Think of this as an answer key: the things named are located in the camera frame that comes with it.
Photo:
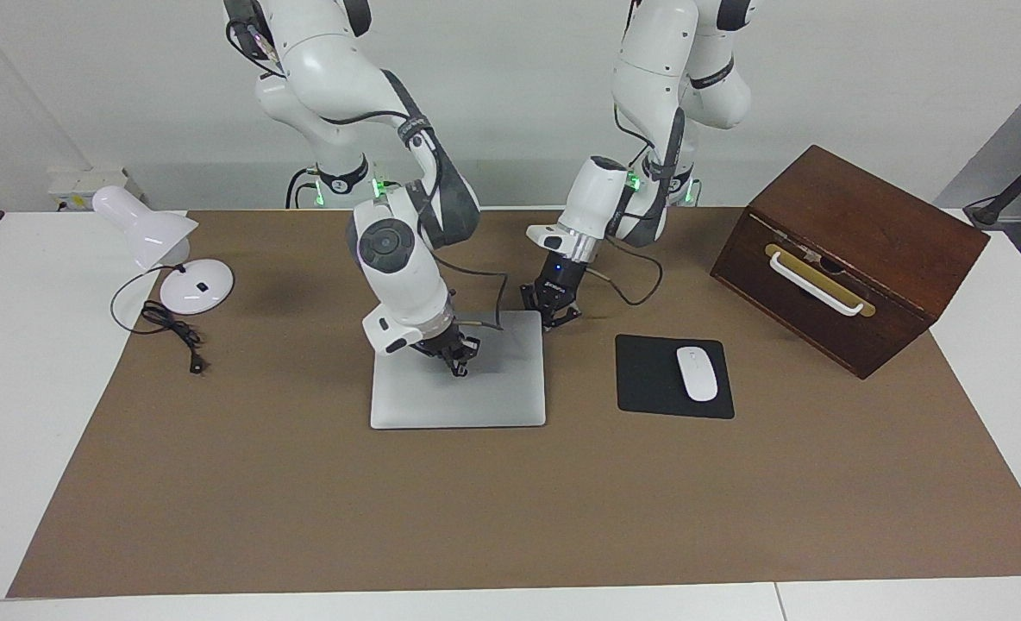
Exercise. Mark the black tripod leg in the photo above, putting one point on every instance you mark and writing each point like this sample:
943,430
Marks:
993,207

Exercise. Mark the dark brown wooden box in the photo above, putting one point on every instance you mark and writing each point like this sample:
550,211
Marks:
821,328

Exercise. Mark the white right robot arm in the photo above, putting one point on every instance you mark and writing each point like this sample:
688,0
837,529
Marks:
398,267

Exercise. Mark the black mouse pad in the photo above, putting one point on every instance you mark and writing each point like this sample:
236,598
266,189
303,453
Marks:
648,379

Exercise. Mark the white computer mouse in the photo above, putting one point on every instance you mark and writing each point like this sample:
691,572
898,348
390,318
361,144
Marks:
697,373

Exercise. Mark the white desk lamp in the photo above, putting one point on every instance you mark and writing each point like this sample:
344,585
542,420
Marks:
196,289

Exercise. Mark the brown table mat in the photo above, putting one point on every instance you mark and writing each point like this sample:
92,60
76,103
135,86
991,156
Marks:
476,517

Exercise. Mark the white power strip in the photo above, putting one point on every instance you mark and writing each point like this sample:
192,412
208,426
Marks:
79,183

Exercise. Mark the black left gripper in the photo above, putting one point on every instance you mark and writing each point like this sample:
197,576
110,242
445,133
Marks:
558,280

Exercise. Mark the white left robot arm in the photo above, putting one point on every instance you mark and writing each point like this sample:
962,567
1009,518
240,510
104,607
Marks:
597,194

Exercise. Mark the grey laptop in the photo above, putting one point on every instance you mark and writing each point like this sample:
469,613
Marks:
493,388

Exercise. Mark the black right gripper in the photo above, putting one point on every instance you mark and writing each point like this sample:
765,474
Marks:
446,342

